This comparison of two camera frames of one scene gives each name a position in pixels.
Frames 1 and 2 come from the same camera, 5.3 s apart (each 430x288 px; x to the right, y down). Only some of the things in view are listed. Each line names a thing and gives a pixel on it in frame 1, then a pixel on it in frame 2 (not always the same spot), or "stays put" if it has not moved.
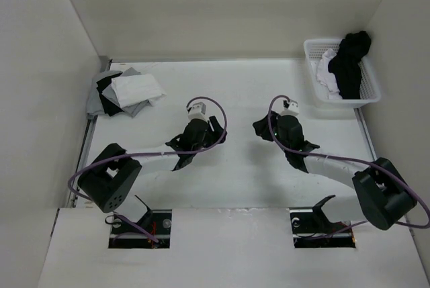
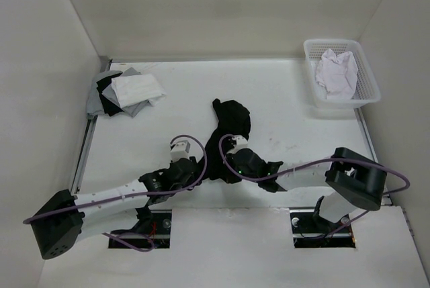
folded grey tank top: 132,110 stays put
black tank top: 345,64 -> 233,119
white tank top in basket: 325,76 stays put
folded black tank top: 110,108 stays put
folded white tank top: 131,90 stays put
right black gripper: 261,128 -> 229,158
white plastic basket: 369,87 stays put
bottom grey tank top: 95,106 stays put
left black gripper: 215,131 -> 194,175
